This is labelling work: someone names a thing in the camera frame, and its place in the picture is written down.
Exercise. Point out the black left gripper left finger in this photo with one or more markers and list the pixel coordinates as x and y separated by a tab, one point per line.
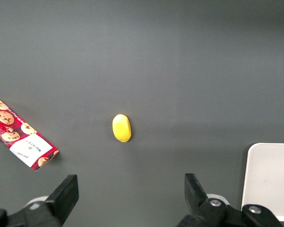
59	201

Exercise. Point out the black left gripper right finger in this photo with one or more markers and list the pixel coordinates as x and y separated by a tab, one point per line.
198	208

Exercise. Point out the yellow lemon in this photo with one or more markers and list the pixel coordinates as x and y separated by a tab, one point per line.
121	128

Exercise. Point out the dark grey table mat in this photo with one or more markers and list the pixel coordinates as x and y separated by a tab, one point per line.
142	59

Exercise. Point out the red tartan cookie box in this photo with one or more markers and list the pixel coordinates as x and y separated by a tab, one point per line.
19	132

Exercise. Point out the white rectangular tray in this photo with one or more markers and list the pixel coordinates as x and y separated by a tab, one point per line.
269	179

